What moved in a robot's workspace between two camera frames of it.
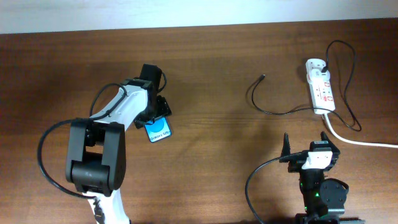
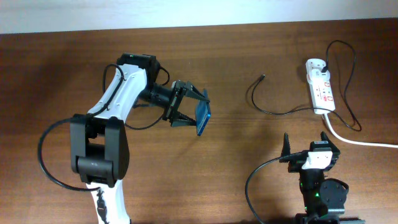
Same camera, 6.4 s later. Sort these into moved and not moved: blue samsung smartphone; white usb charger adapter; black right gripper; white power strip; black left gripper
Moved: blue samsung smartphone; black left gripper
Not moved: white usb charger adapter; black right gripper; white power strip
